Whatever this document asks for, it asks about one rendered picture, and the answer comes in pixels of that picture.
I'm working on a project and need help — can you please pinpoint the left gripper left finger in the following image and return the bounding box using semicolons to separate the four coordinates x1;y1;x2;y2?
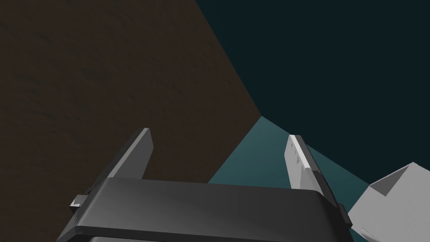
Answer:
88;127;154;195

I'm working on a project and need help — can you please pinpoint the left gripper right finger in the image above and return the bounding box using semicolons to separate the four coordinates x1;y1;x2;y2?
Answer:
283;134;339;205

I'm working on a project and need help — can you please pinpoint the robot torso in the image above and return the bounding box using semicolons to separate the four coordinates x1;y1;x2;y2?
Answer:
347;162;430;242

